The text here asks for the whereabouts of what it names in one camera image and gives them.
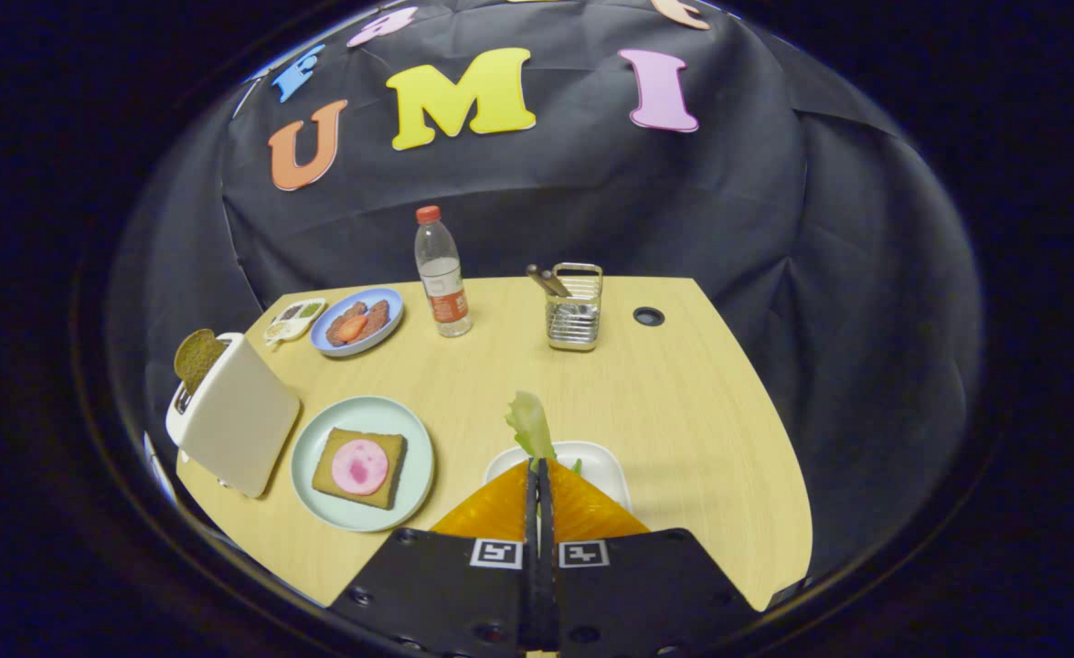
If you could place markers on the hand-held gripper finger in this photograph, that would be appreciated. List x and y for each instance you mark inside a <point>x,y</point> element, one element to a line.
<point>548,594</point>
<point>530,594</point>

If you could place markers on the square brown bread slice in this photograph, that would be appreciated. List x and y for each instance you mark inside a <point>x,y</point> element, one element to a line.
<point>331,475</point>

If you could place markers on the brown wooden chopstick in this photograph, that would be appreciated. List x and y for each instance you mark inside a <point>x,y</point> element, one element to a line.
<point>558,284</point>
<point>541,279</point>

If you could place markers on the red tomato slice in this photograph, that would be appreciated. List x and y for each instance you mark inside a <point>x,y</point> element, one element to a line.
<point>351,328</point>

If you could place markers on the white sectioned dish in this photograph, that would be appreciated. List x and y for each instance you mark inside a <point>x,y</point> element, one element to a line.
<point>302,327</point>

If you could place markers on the small white square plate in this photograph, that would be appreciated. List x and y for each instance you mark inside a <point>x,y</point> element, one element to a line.
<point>600,466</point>

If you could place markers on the white toaster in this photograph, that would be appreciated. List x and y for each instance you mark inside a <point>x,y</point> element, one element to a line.
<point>239,425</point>

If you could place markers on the pale green plate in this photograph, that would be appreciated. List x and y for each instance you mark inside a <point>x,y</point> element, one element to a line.
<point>409,429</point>

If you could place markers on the clear red-capped water bottle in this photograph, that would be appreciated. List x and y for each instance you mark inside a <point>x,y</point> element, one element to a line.
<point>445,292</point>

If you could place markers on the black table grommet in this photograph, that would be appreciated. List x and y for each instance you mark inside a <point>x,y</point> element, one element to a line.
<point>649,317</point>

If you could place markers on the black backdrop cloth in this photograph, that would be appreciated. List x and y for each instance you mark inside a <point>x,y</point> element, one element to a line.
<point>591,183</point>

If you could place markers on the round brown bread slice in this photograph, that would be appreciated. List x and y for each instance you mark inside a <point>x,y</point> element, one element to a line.
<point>196,358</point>

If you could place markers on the pink ham slice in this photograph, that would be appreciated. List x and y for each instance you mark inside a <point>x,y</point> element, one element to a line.
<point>360,466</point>

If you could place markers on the metal utensil holder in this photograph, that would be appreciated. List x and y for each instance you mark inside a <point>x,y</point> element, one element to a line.
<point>573,324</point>

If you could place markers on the green lettuce leaf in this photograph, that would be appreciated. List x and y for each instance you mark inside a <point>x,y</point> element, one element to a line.
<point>529,425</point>

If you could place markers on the brown meat patty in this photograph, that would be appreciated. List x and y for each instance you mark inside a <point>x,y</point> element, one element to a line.
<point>335,323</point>
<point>377,315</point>

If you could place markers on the blue plate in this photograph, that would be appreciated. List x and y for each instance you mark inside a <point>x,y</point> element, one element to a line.
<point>388,306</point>

